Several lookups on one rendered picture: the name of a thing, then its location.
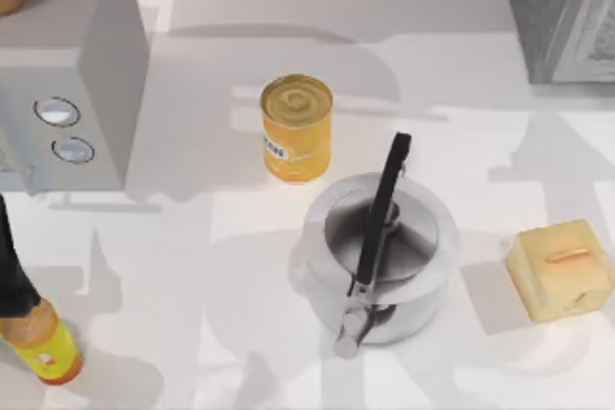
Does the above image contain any yellow can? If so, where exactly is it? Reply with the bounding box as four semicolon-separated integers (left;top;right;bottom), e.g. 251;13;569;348
259;73;334;186

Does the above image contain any pale microwave oven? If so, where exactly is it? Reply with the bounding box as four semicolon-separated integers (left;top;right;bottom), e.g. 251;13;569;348
0;0;151;198

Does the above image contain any small microwave knob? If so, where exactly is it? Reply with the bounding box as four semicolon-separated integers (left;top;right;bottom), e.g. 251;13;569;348
51;135;96;164

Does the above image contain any large microwave knob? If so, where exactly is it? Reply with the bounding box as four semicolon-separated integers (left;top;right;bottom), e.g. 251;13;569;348
32;96;82;128

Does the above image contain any pale yellow bread block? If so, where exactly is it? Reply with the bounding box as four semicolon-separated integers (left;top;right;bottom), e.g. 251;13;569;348
504;218;615;325

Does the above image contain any grey cabinet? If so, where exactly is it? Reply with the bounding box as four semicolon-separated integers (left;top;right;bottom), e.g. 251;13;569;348
497;0;615;86

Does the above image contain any orange bottle with yellow label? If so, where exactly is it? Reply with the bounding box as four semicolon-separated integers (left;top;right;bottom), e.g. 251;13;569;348
0;297;85;388

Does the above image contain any silver kettle with black handle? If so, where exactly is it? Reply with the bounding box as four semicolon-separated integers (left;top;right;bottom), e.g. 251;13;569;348
287;131;462;359

